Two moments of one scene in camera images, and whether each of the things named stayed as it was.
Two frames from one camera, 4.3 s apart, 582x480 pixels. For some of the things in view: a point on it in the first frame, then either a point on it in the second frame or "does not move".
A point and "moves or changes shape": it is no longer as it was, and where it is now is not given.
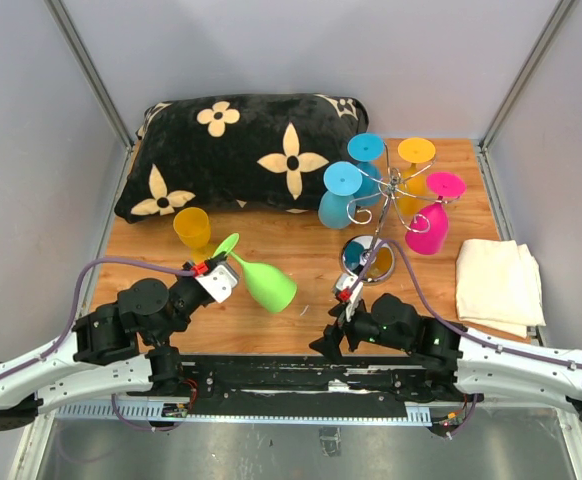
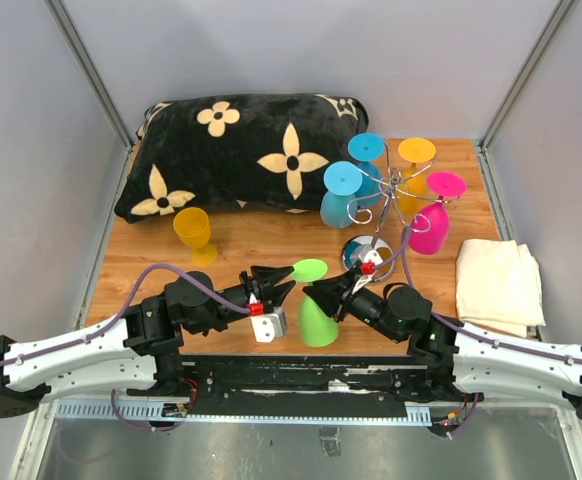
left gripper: x=221 y=257 → x=268 y=276
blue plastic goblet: x=365 y=149 does not move
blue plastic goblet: x=342 y=180 does not move
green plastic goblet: x=271 y=288 moves or changes shape
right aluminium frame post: x=509 y=102 does not move
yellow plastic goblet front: x=412 y=196 does not move
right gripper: x=329 y=343 → x=328 y=292
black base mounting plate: x=300 y=388 does not move
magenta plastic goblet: x=428 y=231 does not move
